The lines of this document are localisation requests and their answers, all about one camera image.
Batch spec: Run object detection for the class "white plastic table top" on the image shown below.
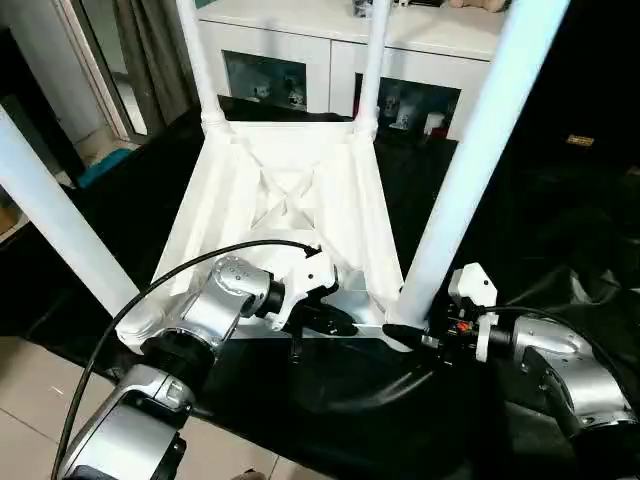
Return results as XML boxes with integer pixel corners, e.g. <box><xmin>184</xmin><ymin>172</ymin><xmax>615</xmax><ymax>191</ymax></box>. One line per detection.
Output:
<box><xmin>113</xmin><ymin>121</ymin><xmax>417</xmax><ymax>355</ymax></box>

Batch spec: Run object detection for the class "black work mat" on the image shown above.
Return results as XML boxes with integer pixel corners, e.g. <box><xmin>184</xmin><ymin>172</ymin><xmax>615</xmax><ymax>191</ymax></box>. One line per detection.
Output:
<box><xmin>0</xmin><ymin>94</ymin><xmax>640</xmax><ymax>480</ymax></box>

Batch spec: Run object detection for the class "teal blue box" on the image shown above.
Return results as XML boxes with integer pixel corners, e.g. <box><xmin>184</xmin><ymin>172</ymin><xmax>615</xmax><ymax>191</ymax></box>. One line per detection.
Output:
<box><xmin>76</xmin><ymin>148</ymin><xmax>137</xmax><ymax>190</ymax></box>

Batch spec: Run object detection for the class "white glass-door cabinet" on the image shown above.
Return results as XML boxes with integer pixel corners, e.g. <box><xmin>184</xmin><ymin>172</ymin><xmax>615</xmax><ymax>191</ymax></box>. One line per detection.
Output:
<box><xmin>196</xmin><ymin>0</ymin><xmax>512</xmax><ymax>142</ymax></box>

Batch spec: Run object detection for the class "grey curtain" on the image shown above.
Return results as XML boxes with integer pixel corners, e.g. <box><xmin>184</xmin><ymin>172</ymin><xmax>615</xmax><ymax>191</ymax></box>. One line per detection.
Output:
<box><xmin>111</xmin><ymin>0</ymin><xmax>197</xmax><ymax>132</ymax></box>

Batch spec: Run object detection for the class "black cabinet with gold label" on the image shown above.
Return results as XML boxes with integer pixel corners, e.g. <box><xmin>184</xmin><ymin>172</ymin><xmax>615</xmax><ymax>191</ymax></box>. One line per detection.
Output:
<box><xmin>492</xmin><ymin>0</ymin><xmax>640</xmax><ymax>166</ymax></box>

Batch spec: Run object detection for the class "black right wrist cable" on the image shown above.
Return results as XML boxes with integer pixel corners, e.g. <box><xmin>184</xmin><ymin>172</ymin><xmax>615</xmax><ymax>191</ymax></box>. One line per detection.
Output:
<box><xmin>471</xmin><ymin>304</ymin><xmax>640</xmax><ymax>401</ymax></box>

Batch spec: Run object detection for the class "white sliding door frame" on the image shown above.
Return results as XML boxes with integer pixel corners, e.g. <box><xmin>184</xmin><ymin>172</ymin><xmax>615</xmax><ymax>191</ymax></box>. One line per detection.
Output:
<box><xmin>51</xmin><ymin>0</ymin><xmax>150</xmax><ymax>140</ymax></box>

